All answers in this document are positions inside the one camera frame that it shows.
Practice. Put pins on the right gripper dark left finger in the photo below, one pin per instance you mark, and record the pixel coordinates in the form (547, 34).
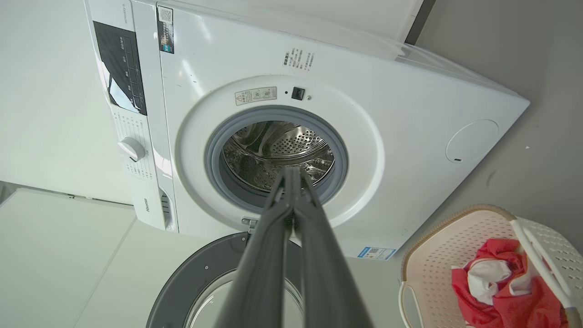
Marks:
(259, 273)

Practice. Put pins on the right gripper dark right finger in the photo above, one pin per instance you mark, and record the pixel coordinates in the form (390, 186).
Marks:
(328, 282)

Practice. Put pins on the round black washer door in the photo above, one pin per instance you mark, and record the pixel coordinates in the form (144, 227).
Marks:
(182, 282)

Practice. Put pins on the metal door hinge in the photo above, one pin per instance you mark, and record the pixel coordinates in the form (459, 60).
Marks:
(249, 224)

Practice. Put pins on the black door latch socket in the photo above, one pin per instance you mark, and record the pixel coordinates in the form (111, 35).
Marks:
(298, 93)

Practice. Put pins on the white front-load washing machine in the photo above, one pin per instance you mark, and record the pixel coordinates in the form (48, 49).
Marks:
(387, 91)

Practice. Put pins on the blue energy label sticker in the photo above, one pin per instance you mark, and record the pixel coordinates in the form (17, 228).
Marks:
(376, 253)

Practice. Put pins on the cream perforated laundry basket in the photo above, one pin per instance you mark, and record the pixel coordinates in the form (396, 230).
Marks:
(432, 264)

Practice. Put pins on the steel washer drum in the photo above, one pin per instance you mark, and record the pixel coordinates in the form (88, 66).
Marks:
(282, 141)

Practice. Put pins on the white garment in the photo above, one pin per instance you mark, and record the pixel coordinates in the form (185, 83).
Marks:
(489, 275)

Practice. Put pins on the white warning sticker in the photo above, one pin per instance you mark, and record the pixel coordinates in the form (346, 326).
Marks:
(255, 96)

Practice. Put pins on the white round control knob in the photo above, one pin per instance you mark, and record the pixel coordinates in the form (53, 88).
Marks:
(132, 149)

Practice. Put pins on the red striped garment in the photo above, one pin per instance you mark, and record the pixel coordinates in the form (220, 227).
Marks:
(519, 310)

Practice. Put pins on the round white filter cover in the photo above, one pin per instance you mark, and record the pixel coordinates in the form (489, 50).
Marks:
(473, 141)

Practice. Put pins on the black control display panel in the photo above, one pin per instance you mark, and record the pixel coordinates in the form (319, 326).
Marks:
(120, 68)

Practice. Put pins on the dark QR code sticker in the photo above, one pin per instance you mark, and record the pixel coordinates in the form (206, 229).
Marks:
(165, 29)

